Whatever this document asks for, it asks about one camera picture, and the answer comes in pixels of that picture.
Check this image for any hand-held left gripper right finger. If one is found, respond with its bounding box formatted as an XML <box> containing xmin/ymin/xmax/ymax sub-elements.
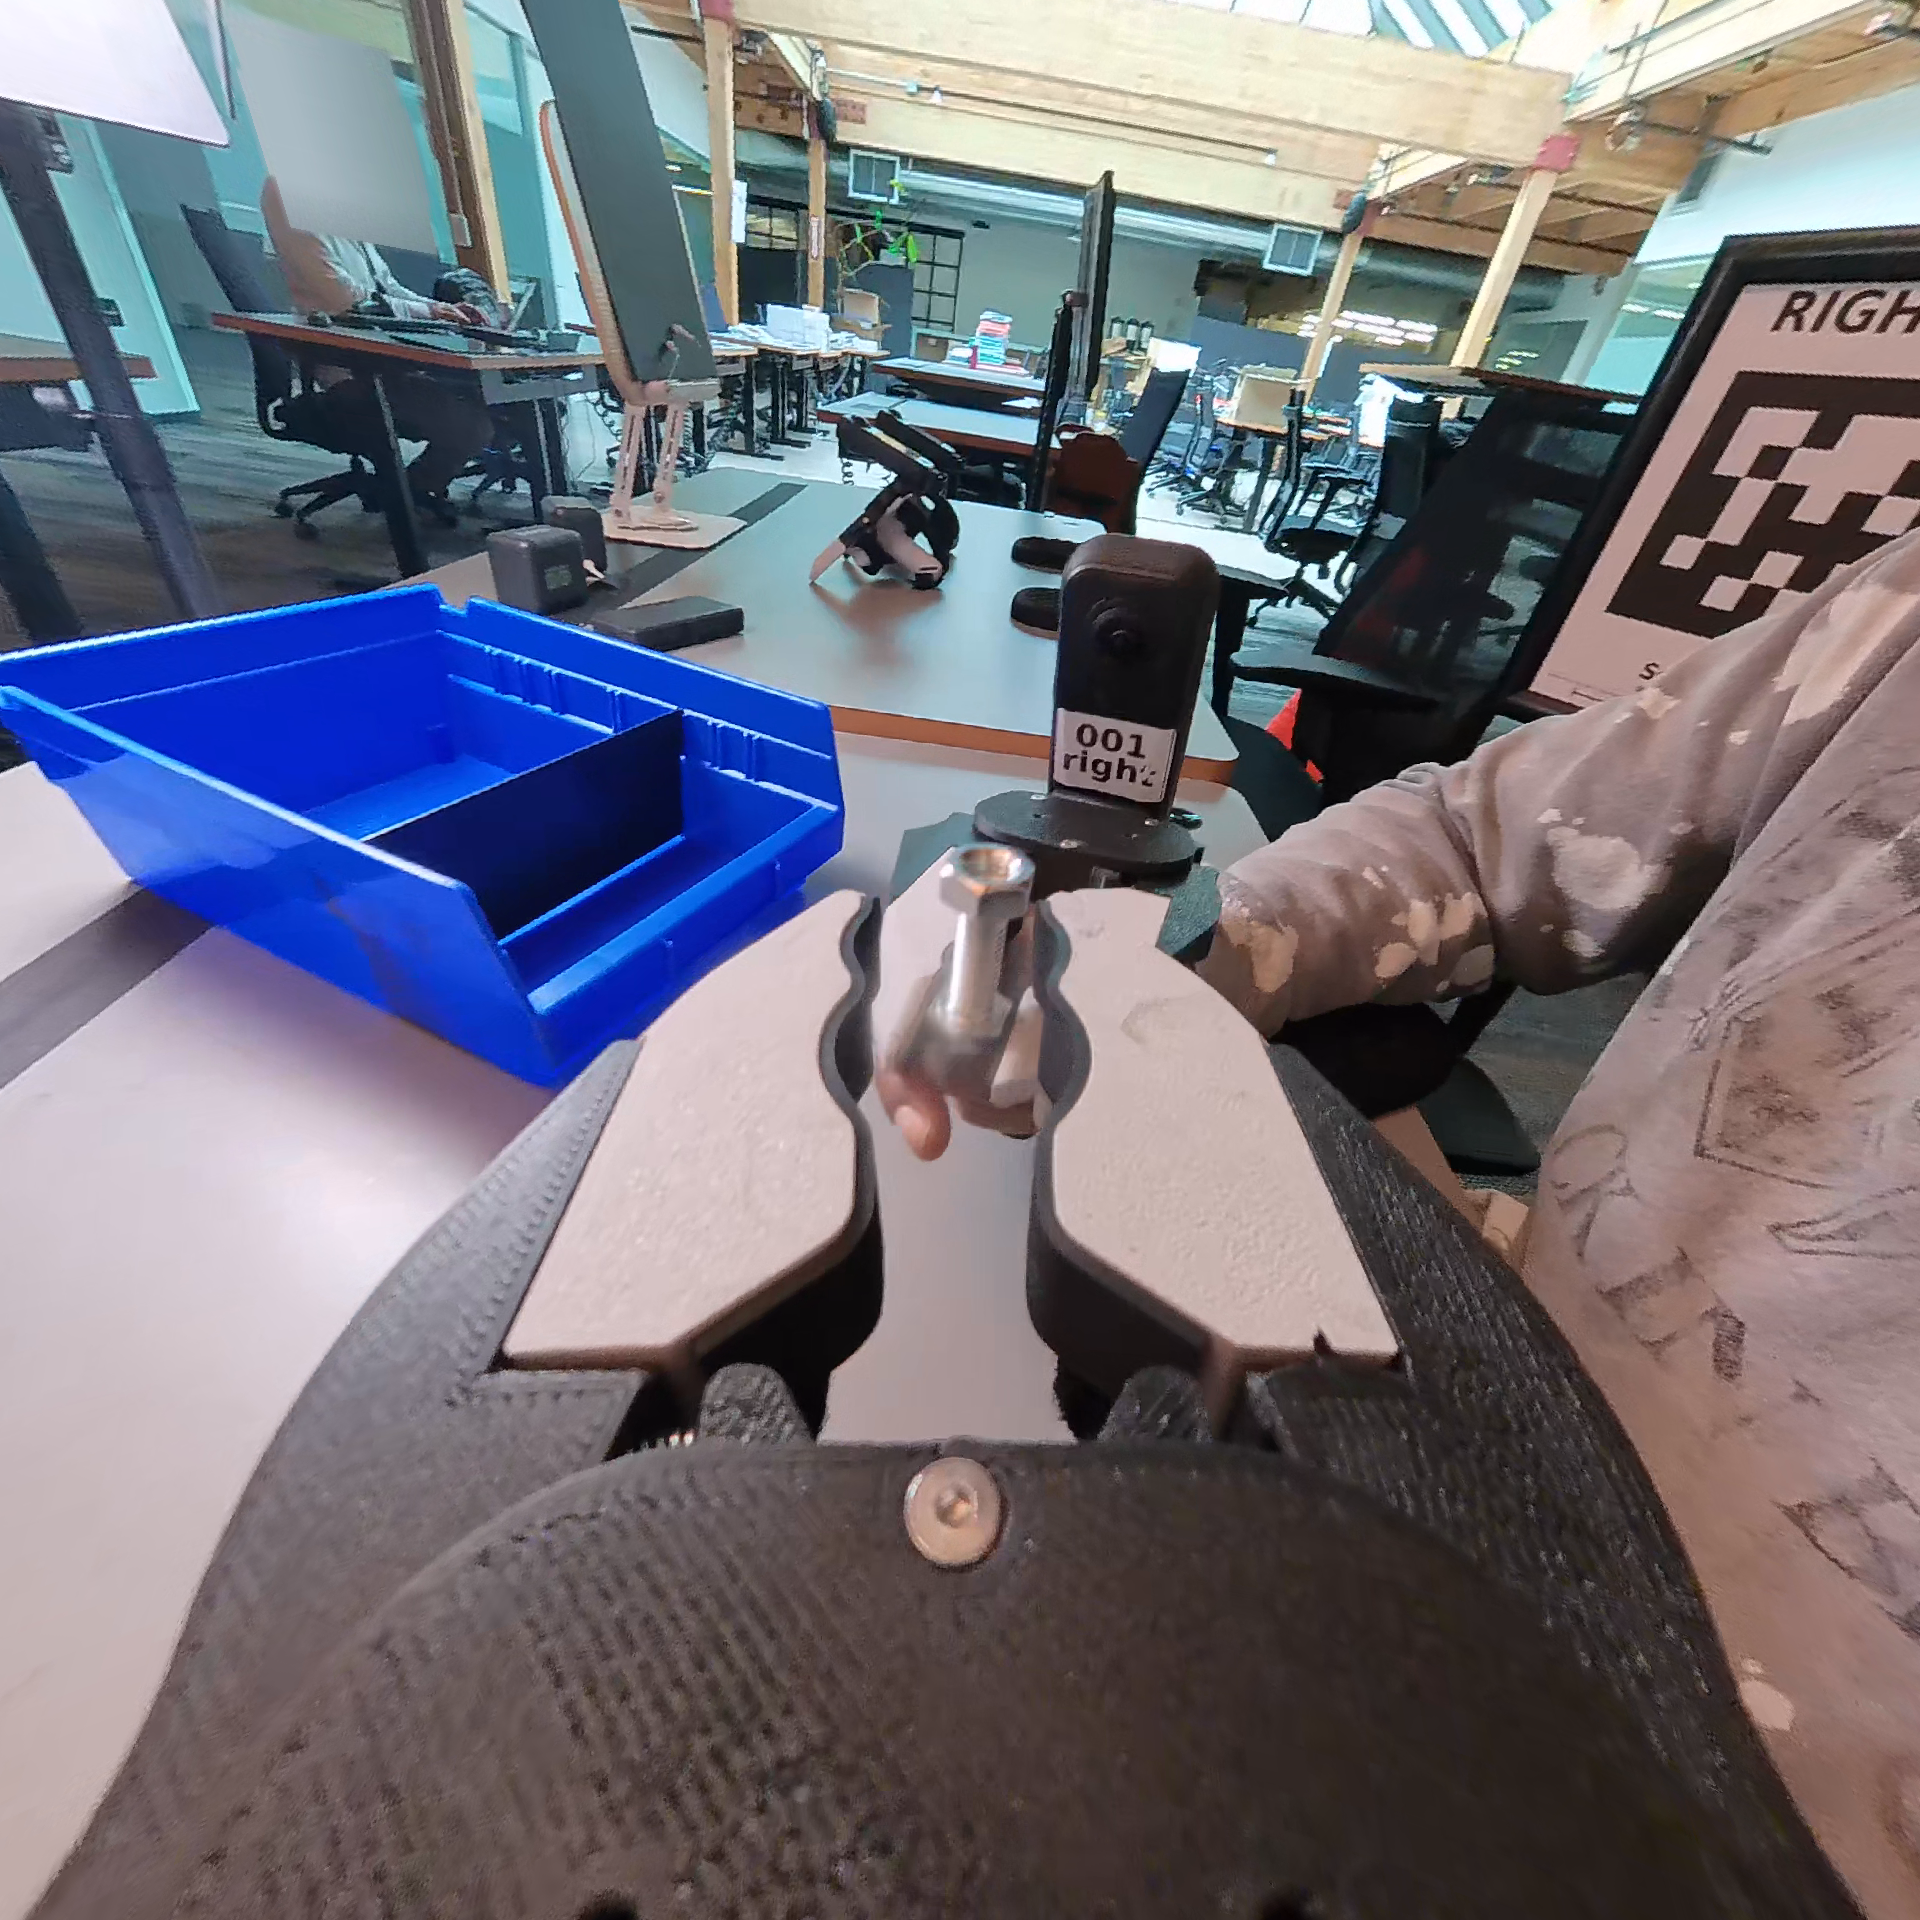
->
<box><xmin>1030</xmin><ymin>892</ymin><xmax>1404</xmax><ymax>1433</ymax></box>

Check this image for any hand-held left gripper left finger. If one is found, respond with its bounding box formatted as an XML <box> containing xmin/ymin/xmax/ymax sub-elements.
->
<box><xmin>501</xmin><ymin>887</ymin><xmax>888</xmax><ymax>1421</ymax></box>

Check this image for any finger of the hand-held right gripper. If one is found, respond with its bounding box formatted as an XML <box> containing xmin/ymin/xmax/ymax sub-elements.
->
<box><xmin>870</xmin><ymin>892</ymin><xmax>956</xmax><ymax>1099</ymax></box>
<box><xmin>984</xmin><ymin>899</ymin><xmax>1061</xmax><ymax>1121</ymax></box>

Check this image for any silver hex bolt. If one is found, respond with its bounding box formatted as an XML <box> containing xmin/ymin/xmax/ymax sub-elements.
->
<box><xmin>912</xmin><ymin>899</ymin><xmax>1025</xmax><ymax>1092</ymax></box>

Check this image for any silver hex nut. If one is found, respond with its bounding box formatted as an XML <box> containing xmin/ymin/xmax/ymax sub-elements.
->
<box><xmin>933</xmin><ymin>843</ymin><xmax>1040</xmax><ymax>924</ymax></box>

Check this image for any blue plastic bin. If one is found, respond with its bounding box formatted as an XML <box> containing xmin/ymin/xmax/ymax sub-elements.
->
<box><xmin>0</xmin><ymin>579</ymin><xmax>848</xmax><ymax>1088</ymax></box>

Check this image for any person's right hand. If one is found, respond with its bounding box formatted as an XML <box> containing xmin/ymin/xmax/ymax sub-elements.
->
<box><xmin>874</xmin><ymin>1036</ymin><xmax>1045</xmax><ymax>1165</ymax></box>

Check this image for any black and white device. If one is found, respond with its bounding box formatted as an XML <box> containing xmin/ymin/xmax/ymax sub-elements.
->
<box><xmin>810</xmin><ymin>412</ymin><xmax>971</xmax><ymax>596</ymax></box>

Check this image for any black mesh office chair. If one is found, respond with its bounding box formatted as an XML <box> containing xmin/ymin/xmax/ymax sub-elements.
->
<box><xmin>1216</xmin><ymin>376</ymin><xmax>1645</xmax><ymax>848</ymax></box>

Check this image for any black computer monitor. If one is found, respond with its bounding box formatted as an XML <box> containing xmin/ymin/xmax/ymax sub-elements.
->
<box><xmin>1065</xmin><ymin>172</ymin><xmax>1122</xmax><ymax>452</ymax></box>

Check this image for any black flat device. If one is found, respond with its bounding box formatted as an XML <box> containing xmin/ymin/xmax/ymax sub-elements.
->
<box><xmin>591</xmin><ymin>598</ymin><xmax>746</xmax><ymax>653</ymax></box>

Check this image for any wooden board stand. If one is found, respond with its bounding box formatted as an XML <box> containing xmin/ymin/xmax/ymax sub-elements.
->
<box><xmin>540</xmin><ymin>105</ymin><xmax>750</xmax><ymax>554</ymax></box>

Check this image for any small black box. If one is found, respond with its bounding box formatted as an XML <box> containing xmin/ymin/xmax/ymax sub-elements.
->
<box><xmin>485</xmin><ymin>525</ymin><xmax>606</xmax><ymax>617</ymax></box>

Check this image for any framed marker sign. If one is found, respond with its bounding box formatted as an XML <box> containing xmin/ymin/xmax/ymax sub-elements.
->
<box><xmin>1509</xmin><ymin>228</ymin><xmax>1920</xmax><ymax>722</ymax></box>

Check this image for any black flat panel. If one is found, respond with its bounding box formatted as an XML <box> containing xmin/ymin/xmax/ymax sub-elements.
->
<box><xmin>525</xmin><ymin>0</ymin><xmax>721</xmax><ymax>391</ymax></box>

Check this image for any wooden desk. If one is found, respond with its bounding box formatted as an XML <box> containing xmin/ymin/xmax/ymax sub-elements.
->
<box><xmin>210</xmin><ymin>310</ymin><xmax>606</xmax><ymax>582</ymax></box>
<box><xmin>0</xmin><ymin>340</ymin><xmax>158</xmax><ymax>650</ymax></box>

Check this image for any studio light panel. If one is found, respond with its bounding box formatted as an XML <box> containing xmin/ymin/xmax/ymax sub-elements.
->
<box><xmin>0</xmin><ymin>0</ymin><xmax>236</xmax><ymax>624</ymax></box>

